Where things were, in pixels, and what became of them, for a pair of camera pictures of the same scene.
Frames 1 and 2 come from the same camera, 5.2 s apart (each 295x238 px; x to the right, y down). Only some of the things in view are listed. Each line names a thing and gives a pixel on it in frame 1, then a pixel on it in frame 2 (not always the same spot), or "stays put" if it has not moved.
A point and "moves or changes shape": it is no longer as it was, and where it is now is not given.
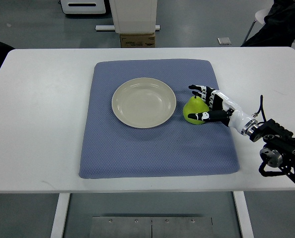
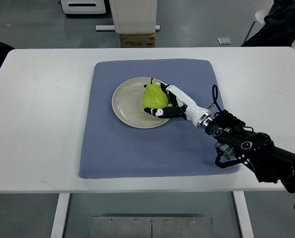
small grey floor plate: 224,41 stays put
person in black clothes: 286,19 stays put
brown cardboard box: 137,40 stays put
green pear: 195,105 moves or changes shape
